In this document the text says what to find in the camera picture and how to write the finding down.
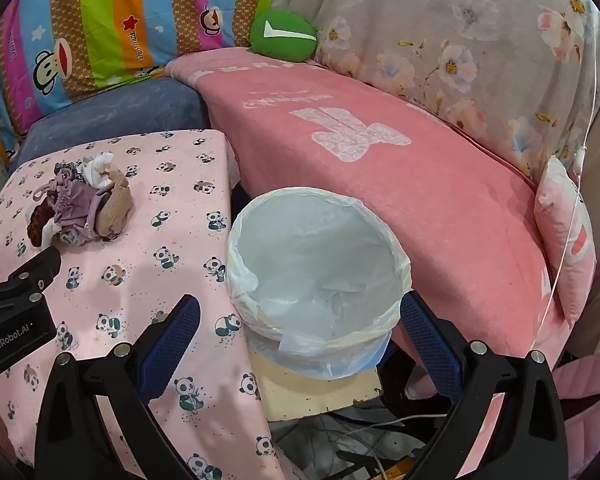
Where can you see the green round cushion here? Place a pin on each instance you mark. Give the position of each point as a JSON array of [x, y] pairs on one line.
[[280, 47]]

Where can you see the pink panda-print cloth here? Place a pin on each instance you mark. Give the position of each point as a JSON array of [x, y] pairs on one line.
[[180, 230]]

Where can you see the floral grey pillow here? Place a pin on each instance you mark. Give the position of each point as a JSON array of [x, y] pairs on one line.
[[455, 25]]

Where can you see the pink bag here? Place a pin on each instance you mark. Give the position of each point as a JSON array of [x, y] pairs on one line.
[[580, 385]]

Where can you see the blue-grey seat cushion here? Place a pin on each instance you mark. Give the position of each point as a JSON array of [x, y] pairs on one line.
[[130, 105]]

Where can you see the white bin with bag liner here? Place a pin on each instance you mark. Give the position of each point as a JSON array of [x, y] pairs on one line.
[[320, 270]]

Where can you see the beige cloth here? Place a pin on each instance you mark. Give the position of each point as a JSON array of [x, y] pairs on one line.
[[117, 205]]

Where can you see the pink printed pillow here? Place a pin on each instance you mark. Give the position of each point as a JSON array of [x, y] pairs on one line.
[[565, 230]]

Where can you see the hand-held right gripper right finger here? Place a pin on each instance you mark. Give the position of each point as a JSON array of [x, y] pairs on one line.
[[430, 347]]

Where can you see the beige board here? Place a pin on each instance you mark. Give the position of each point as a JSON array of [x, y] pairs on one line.
[[305, 390]]

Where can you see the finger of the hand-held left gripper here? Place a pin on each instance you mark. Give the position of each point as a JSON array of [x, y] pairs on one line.
[[35, 272]]

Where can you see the purple cloth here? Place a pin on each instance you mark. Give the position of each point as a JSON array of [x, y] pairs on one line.
[[75, 200]]

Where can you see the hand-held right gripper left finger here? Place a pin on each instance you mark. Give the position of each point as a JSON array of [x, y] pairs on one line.
[[172, 350]]

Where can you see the pink blanket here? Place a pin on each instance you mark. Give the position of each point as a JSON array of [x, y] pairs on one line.
[[405, 200]]

